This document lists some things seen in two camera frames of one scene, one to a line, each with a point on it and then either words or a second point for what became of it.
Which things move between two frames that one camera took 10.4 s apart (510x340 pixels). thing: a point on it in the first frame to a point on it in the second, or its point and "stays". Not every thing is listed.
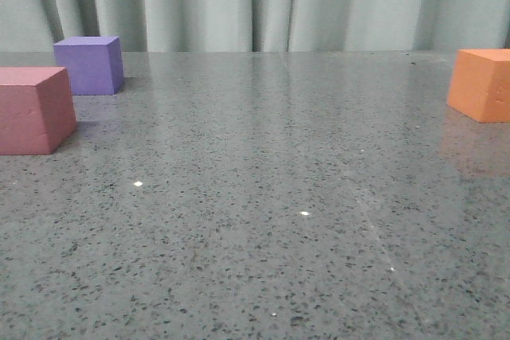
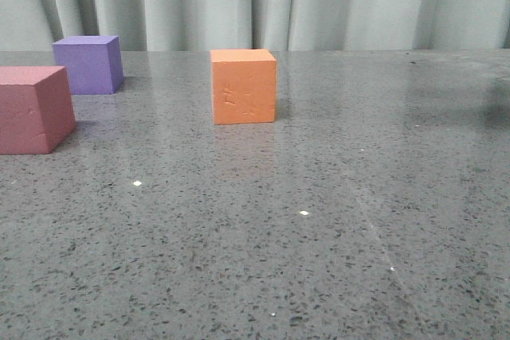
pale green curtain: (257, 4) stays
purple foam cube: (95, 64) stays
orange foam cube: (480, 87) to (244, 85)
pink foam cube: (37, 111) stays
